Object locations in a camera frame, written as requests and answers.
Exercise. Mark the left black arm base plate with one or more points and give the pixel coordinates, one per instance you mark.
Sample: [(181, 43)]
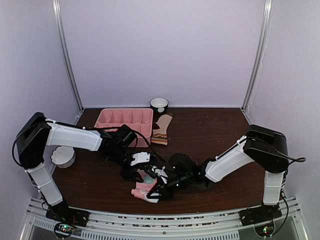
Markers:
[(67, 215)]

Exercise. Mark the beige striped ribbed sock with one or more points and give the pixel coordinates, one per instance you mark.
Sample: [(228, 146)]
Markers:
[(159, 129)]

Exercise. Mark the right aluminium frame post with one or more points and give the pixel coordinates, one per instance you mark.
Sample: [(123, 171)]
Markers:
[(261, 48)]

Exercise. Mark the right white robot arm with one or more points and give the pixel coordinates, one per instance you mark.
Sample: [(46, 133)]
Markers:
[(263, 146)]

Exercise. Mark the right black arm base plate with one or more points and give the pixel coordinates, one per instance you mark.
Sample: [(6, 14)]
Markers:
[(260, 214)]

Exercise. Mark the left round control board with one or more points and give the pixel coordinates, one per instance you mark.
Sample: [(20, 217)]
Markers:
[(63, 230)]

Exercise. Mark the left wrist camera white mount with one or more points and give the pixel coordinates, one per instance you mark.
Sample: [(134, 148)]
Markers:
[(140, 158)]

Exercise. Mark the black and white bowl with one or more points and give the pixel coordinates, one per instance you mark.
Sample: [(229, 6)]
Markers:
[(159, 105)]

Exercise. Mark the right round control board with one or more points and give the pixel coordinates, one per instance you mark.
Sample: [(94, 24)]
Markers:
[(265, 230)]

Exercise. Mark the aluminium frame post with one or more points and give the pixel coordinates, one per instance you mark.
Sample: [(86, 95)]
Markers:
[(66, 56), (261, 48)]

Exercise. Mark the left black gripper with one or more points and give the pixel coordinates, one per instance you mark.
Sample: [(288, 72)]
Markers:
[(129, 174)]

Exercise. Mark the round control board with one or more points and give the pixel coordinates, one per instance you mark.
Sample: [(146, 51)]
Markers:
[(63, 230), (265, 230)]

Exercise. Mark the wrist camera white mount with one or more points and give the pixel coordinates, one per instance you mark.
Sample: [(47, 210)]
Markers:
[(160, 171), (140, 158)]

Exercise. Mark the pink divided organizer tray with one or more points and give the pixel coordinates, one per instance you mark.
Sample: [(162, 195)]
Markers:
[(125, 122)]

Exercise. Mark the pink sock with teal patches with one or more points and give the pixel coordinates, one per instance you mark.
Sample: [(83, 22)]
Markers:
[(142, 189)]

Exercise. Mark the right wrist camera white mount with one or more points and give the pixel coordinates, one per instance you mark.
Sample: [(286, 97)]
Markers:
[(160, 171)]

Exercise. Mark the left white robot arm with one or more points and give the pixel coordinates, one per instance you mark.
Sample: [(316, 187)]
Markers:
[(40, 132)]

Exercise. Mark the aluminium front rail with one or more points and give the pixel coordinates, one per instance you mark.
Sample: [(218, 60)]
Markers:
[(219, 225)]

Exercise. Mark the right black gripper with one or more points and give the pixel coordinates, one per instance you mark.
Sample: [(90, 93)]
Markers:
[(163, 189)]

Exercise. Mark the white fluted bowl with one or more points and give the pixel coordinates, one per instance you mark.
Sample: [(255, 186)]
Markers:
[(63, 157)]

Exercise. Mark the left aluminium frame post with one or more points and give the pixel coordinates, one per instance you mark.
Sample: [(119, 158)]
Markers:
[(66, 56)]

